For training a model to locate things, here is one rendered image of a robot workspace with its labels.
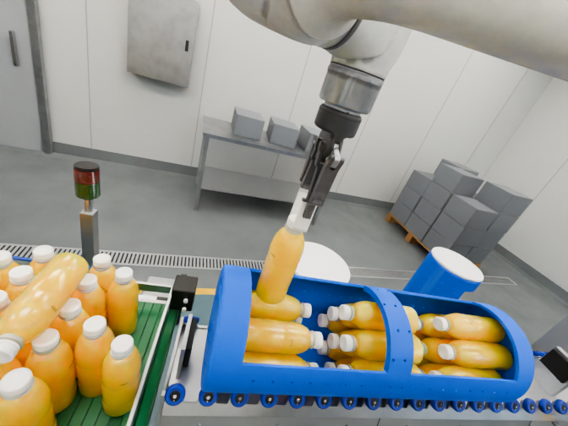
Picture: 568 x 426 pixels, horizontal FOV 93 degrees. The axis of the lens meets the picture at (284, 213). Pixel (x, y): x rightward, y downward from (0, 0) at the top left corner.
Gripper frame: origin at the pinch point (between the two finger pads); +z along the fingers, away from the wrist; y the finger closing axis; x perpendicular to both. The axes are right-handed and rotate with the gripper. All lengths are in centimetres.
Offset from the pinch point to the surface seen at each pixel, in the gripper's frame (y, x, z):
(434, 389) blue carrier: -16, -44, 33
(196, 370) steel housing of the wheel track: -4, 13, 51
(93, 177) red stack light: 32, 53, 20
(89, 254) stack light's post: 32, 55, 51
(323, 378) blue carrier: -15.6, -12.9, 31.2
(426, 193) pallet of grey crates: 272, -263, 70
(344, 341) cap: -6.6, -20.7, 30.3
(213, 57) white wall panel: 314, 54, -6
